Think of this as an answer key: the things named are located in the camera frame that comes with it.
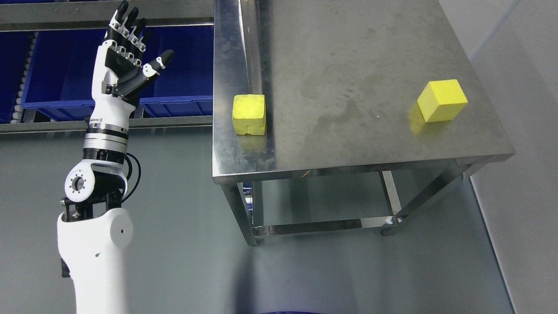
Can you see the large blue plastic bin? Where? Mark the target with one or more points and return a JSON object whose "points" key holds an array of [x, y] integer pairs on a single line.
{"points": [[59, 80]]}

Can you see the metal roller shelf rack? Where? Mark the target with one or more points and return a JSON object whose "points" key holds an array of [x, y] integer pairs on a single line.
{"points": [[95, 15]]}

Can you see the yellow foam block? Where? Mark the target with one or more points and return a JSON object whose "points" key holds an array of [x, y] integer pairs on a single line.
{"points": [[249, 115]]}

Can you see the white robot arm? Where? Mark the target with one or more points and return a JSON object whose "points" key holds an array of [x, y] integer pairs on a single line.
{"points": [[95, 231]]}

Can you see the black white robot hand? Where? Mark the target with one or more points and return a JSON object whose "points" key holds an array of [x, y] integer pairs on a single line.
{"points": [[120, 74]]}

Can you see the stainless steel table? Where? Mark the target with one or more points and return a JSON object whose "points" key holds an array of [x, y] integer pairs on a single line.
{"points": [[341, 80]]}

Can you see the yellow foam cube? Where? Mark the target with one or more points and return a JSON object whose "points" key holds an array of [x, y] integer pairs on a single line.
{"points": [[441, 100]]}

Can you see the dark blue bin at left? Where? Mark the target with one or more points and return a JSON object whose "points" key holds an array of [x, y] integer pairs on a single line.
{"points": [[13, 54]]}

